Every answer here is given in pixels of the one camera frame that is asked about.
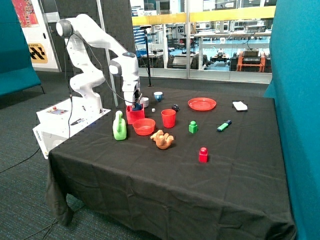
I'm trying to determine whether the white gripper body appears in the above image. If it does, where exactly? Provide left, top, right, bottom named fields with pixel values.
left=122, top=80, right=142, bottom=106

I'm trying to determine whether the blue ball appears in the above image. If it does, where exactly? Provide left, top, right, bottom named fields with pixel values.
left=131, top=102, right=143, bottom=111

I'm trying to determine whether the red plastic bowl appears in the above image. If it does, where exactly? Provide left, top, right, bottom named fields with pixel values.
left=132, top=118, right=156, bottom=136

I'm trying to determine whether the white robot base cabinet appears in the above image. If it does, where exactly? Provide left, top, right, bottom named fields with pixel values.
left=32, top=96, right=110, bottom=160

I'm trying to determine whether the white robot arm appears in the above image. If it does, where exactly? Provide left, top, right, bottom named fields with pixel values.
left=56, top=14, right=142, bottom=114

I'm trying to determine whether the red square pot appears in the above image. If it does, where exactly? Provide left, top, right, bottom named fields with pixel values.
left=126, top=104, right=145, bottom=125

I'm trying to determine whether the small black ball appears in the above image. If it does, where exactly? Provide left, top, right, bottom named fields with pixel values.
left=171, top=104, right=180, bottom=112

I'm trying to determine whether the white small cup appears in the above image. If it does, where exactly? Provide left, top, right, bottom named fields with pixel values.
left=139, top=97, right=149, bottom=108

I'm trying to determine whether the blue and white cup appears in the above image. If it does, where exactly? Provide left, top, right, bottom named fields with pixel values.
left=153, top=91, right=163, bottom=102

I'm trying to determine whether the red plastic cup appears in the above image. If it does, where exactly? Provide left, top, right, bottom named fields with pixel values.
left=161, top=109, right=176, bottom=128

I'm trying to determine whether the black marker pen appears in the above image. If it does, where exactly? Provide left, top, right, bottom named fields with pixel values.
left=70, top=118, right=85, bottom=126

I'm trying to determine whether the brown teddy bear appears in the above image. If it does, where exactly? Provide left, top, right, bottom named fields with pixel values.
left=150, top=130, right=174, bottom=150

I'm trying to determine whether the red plastic plate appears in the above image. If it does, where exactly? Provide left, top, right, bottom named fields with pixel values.
left=187, top=97, right=217, bottom=111

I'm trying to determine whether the green toy block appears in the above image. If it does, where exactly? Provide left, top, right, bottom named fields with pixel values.
left=188, top=120, right=198, bottom=134

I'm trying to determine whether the black tablecloth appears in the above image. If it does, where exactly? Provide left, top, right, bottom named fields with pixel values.
left=45, top=89, right=297, bottom=240

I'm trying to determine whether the yellow black warning sign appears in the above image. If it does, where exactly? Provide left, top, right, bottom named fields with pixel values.
left=28, top=43, right=48, bottom=64

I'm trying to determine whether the green highlighter marker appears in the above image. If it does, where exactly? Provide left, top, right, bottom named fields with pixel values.
left=217, top=120, right=232, bottom=132

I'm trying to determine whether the red toy block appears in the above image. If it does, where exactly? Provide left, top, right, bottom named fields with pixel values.
left=198, top=147, right=208, bottom=163

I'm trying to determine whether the white folded cloth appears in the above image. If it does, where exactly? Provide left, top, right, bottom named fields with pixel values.
left=232, top=101, right=248, bottom=112

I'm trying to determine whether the teal sofa bench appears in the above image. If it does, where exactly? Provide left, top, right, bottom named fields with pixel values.
left=0, top=0, right=41, bottom=96

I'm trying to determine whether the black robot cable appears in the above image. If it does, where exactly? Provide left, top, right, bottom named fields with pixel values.
left=63, top=31, right=137, bottom=140

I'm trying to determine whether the red wall poster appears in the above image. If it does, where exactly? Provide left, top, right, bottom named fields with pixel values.
left=12, top=0, right=39, bottom=28

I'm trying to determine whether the teal partition wall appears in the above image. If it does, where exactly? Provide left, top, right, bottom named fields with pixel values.
left=264, top=0, right=320, bottom=240

